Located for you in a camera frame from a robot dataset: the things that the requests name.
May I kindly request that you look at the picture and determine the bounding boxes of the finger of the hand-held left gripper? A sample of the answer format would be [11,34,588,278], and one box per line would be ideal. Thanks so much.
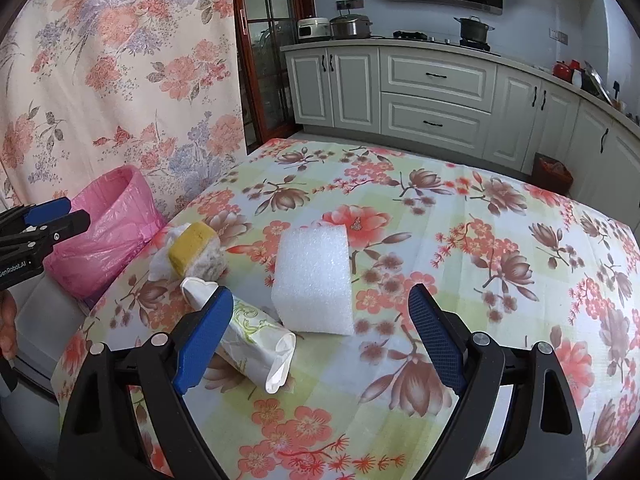
[15,209,92,257]
[0,197,72,235]

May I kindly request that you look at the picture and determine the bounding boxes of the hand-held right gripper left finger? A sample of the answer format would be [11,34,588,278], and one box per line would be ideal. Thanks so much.
[59,285,235,480]

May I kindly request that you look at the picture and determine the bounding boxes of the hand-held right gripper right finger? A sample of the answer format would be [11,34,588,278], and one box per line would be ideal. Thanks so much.
[407,282,587,480]

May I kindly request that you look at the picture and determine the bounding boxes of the white green tissue packet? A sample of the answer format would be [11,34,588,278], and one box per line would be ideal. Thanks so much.
[180,276,297,394]

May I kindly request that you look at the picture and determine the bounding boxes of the pink lined waste bin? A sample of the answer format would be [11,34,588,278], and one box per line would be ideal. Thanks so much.
[42,165,168,301]

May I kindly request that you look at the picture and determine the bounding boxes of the person's left hand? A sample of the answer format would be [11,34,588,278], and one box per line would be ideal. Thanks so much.
[0,291,18,361]

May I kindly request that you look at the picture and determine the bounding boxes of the crumpled white tissue paper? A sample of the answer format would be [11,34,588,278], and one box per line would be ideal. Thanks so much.
[149,225,183,281]

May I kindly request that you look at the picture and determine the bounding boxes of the small yellow sponge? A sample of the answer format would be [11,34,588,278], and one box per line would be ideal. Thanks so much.
[168,221,226,281]

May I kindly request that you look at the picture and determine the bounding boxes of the white foam block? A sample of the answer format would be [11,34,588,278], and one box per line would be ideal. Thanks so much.
[271,224,357,336]

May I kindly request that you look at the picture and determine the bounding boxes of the floral curtain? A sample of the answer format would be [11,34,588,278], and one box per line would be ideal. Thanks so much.
[0,0,248,221]

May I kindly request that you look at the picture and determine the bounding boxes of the red floor bin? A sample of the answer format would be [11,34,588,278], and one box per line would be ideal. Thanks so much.
[531,152,573,196]

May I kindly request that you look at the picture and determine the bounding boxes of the white kitchen cabinets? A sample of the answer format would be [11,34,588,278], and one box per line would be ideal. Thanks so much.
[280,42,640,216]

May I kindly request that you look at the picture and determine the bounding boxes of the red kettle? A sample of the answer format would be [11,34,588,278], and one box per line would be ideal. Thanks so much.
[552,60,583,81]

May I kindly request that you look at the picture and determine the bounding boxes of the steel tray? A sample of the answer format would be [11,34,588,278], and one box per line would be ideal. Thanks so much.
[580,60,613,103]

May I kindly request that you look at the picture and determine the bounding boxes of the black gas stove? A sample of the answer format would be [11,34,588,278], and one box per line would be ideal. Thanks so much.
[392,31,501,56]

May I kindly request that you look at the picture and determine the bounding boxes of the dark cooking pot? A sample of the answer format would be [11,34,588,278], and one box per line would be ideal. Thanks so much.
[454,16,496,45]

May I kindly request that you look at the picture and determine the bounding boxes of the white rice cooker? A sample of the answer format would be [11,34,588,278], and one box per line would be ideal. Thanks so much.
[297,17,332,43]

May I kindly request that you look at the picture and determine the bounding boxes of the red wooden glass door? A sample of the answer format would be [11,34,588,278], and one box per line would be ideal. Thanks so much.
[231,0,316,153]

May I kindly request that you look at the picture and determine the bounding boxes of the steel pressure cooker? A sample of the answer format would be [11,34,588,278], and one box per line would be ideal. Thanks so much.
[329,14,373,41]

